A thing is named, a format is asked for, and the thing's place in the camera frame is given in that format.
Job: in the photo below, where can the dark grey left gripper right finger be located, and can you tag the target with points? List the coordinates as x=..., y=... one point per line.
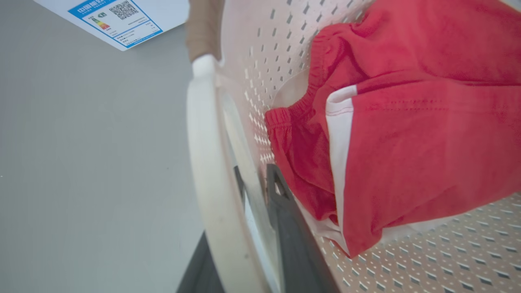
x=297, y=252

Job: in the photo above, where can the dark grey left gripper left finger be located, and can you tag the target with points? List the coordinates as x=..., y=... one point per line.
x=203, y=268

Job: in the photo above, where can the white front-load washing machine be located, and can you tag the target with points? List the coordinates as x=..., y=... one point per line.
x=173, y=12

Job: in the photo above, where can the cream perforated plastic laundry basket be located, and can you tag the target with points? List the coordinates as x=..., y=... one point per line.
x=211, y=162

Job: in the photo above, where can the red shorts with white trim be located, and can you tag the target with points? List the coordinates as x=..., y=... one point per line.
x=407, y=142

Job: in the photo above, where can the blue energy label sticker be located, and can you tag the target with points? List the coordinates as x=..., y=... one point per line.
x=118, y=20

